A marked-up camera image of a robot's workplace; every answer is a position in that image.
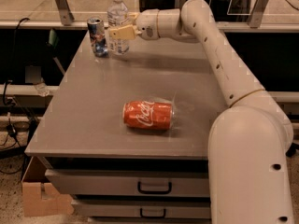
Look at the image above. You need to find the left metal bracket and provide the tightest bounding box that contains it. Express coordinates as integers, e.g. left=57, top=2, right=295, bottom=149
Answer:
left=55, top=0, right=74, bottom=26

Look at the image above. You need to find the grey drawer cabinet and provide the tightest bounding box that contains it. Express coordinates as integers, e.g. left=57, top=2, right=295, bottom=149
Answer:
left=27, top=39, right=226, bottom=224

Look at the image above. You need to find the drawer with handle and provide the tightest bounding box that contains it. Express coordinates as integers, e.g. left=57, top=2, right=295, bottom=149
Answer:
left=46, top=169, right=209, bottom=198
left=71, top=200, right=211, bottom=219

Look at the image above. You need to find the cardboard box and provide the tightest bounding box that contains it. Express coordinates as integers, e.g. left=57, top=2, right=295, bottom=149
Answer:
left=21, top=157, right=74, bottom=217

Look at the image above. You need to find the black cable on floor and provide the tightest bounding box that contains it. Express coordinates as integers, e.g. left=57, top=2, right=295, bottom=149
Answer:
left=0, top=17, right=41, bottom=175

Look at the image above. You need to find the top drawer with handle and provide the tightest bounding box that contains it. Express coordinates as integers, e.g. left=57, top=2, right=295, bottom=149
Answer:
left=46, top=169, right=209, bottom=198

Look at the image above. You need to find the green handled tool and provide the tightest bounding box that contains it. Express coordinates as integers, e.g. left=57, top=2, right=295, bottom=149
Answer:
left=46, top=29, right=65, bottom=75

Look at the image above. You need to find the small water bottle on floor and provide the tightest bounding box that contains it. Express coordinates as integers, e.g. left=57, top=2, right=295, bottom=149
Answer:
left=34, top=82, right=50, bottom=97

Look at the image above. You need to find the right metal bracket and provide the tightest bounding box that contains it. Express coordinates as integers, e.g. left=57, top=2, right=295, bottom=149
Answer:
left=248, top=0, right=269, bottom=28

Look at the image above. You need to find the red Coca-Cola can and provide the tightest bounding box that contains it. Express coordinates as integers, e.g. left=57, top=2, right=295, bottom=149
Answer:
left=122, top=101, right=173, bottom=130

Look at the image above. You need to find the clear plastic water bottle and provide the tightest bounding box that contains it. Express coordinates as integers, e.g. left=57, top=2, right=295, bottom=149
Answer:
left=107, top=0, right=129, bottom=55

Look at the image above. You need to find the blue Red Bull can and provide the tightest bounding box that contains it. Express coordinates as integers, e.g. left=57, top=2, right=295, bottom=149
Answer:
left=87, top=17, right=108, bottom=57

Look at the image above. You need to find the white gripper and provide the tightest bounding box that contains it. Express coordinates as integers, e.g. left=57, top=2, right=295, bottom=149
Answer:
left=108, top=9, right=159, bottom=40

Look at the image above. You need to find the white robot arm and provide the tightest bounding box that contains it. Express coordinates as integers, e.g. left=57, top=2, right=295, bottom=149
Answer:
left=108, top=0, right=295, bottom=224

